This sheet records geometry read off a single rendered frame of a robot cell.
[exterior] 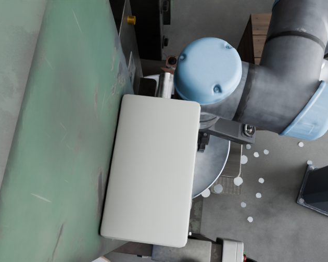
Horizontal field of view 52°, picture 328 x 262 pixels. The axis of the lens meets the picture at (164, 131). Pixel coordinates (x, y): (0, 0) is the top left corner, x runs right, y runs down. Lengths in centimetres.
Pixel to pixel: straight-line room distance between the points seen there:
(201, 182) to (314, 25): 39
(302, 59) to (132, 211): 32
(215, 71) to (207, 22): 141
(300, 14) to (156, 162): 34
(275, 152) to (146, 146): 145
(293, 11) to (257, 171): 115
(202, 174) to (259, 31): 79
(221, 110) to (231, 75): 5
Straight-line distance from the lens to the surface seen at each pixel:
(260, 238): 154
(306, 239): 160
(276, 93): 41
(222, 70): 38
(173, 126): 16
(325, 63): 140
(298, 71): 42
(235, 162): 73
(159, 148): 16
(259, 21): 141
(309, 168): 161
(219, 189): 86
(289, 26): 46
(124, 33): 41
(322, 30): 47
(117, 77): 16
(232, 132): 58
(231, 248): 88
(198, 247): 85
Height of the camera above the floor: 149
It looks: 75 degrees down
